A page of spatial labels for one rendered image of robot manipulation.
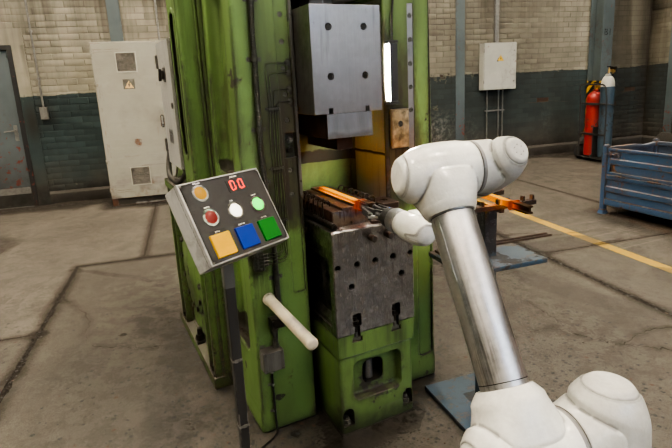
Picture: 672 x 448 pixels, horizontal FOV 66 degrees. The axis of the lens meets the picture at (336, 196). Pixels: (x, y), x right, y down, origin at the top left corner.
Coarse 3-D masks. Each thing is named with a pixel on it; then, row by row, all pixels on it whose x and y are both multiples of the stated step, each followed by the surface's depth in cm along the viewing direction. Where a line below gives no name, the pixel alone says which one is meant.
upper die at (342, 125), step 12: (300, 120) 220; (312, 120) 209; (324, 120) 199; (336, 120) 199; (348, 120) 201; (360, 120) 204; (300, 132) 222; (312, 132) 211; (324, 132) 201; (336, 132) 200; (348, 132) 202; (360, 132) 204; (372, 132) 207
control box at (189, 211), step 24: (168, 192) 162; (192, 192) 162; (216, 192) 168; (240, 192) 175; (264, 192) 182; (192, 216) 158; (240, 216) 171; (264, 216) 178; (192, 240) 160; (264, 240) 174; (216, 264) 157
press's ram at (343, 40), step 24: (312, 24) 188; (336, 24) 192; (360, 24) 196; (312, 48) 189; (336, 48) 194; (360, 48) 198; (312, 72) 191; (336, 72) 195; (360, 72) 200; (312, 96) 194; (336, 96) 197; (360, 96) 202
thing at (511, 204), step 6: (486, 198) 217; (492, 198) 212; (498, 198) 209; (504, 198) 208; (504, 204) 205; (510, 204) 200; (516, 204) 198; (522, 204) 196; (528, 204) 195; (516, 210) 198; (522, 210) 196; (528, 210) 193
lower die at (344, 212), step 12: (312, 192) 239; (324, 192) 233; (312, 204) 222; (324, 204) 219; (336, 204) 214; (348, 204) 213; (324, 216) 212; (336, 216) 206; (348, 216) 209; (360, 216) 211
